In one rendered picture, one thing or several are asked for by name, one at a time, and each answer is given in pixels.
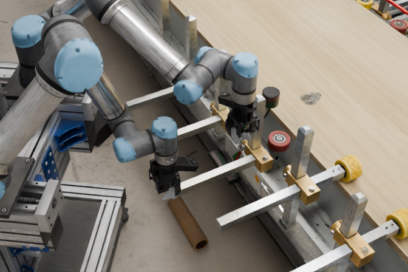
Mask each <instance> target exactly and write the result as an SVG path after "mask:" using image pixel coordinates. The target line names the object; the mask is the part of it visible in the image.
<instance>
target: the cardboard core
mask: <svg viewBox="0 0 408 272"><path fill-rule="evenodd" d="M168 206H169V208H170V209H171V211H172V213H173V215H174V216H175V218H176V219H177V221H178V223H179V224H180V226H181V228H182V230H183V231H184V233H185V234H186V236H187V238H188V239H189V241H190V243H191V245H192V246H193V248H194V249H195V250H201V249H203V248H204V247H206V246H207V244H208V239H207V238H206V236H205V234H204V233H203V231H202V229H201V228H200V227H199V225H198V223H197V222H196V220H195V218H194V217H193V215H192V214H191V212H190V210H189V209H188V207H187V206H186V204H185V203H184V201H183V199H182V198H181V197H180V196H179V197H177V198H176V199H174V200H173V199H170V200H169V201H168Z"/></svg>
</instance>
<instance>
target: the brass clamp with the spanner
mask: <svg viewBox="0 0 408 272"><path fill-rule="evenodd" d="M242 144H243V145H244V146H245V150H244V153H245V154H246V156H248V155H251V154H252V155H253V156H254V158H255V159H256V165H255V167H256V168H257V169H258V171H259V172H260V173H262V172H264V171H267V170H269V169H271V168H272V165H273V158H272V157H271V156H270V155H269V153H268V152H267V151H266V150H265V149H264V148H263V146H262V145H261V146H260V147H259V148H256V149H253V150H252V149H251V148H250V146H249V145H248V141H247V140H244V141H243V142H242ZM264 155H267V156H268V160H267V161H263V160H262V158H263V156H264Z"/></svg>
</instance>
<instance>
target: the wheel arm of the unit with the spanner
mask: <svg viewBox="0 0 408 272"><path fill-rule="evenodd" d="M265 150H266V151H267V152H268V153H269V155H270V156H271V157H272V158H275V157H277V156H279V155H282V154H284V152H275V151H272V150H271V149H270V148H266V149H265ZM254 165H256V159H255V158H254V156H253V155H252V154H251V155H248V156H246V157H244V158H241V159H238V160H236V161H233V162H231V163H228V164H226V165H223V166H221V167H219V168H216V169H213V170H211V171H208V172H206V173H204V174H201V175H198V176H196V177H193V178H191V179H189V180H186V181H184V182H181V185H180V186H181V192H180V194H179V195H178V197H179V196H182V195H184V194H186V193H188V192H191V191H193V190H195V189H198V188H201V187H203V186H205V185H208V184H210V183H213V182H215V181H218V180H220V179H223V178H225V177H227V176H229V175H232V174H235V173H237V172H239V171H242V170H244V169H247V168H249V167H252V166H254Z"/></svg>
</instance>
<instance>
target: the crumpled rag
mask: <svg viewBox="0 0 408 272"><path fill-rule="evenodd" d="M300 99H301V100H303V101H306V102H305V103H306V104H310V105H312V104H315V103H317V101H318V100H320V99H321V93H319V92H316V93H314V92H310V93H309V94H305V95H301V96H300Z"/></svg>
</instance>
